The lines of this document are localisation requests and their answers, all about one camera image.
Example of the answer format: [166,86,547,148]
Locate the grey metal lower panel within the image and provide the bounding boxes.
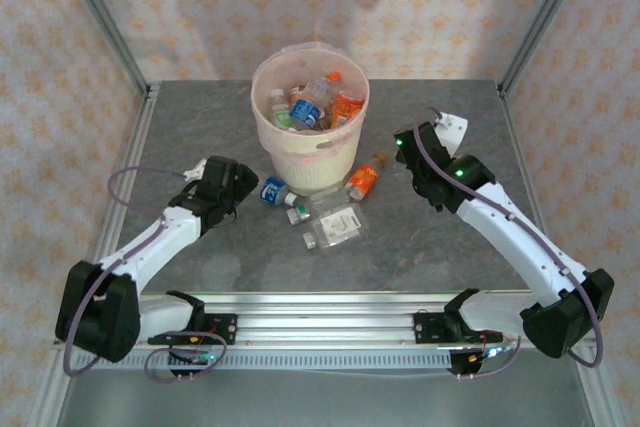
[54,369,601,427]

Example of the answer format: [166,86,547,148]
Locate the small circuit board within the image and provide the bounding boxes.
[167,349,217,367]
[467,345,514,364]

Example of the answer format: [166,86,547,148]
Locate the aluminium frame post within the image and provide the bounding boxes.
[497,0,596,98]
[53,0,152,98]

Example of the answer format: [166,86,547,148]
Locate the small green cap bottle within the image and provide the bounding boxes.
[285,200,314,226]

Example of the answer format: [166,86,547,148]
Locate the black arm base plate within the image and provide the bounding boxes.
[148,313,239,347]
[412,310,456,346]

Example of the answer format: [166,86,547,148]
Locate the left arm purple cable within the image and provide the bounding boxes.
[62,165,230,384]

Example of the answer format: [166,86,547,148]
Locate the aluminium table side rail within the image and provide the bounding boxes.
[497,84,621,427]
[27,85,161,427]

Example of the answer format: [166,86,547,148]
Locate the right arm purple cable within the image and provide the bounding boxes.
[412,106,605,382]

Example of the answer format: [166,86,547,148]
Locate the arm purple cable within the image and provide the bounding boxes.
[412,106,605,382]
[62,165,230,384]

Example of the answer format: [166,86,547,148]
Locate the clear bottle blue label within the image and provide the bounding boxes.
[288,77,334,132]
[258,175,299,208]

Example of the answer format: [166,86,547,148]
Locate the grey slotted cable duct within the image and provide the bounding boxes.
[72,350,454,373]

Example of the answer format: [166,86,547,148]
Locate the orange label bottle brown cap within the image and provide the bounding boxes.
[344,149,390,201]

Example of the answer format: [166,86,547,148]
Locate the cream plastic bin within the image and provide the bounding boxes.
[250,42,372,198]

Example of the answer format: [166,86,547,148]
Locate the square bottle white-green label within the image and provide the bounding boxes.
[308,186,370,252]

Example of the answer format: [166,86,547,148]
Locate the amber juice bottle orange label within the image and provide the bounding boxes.
[328,89,367,132]

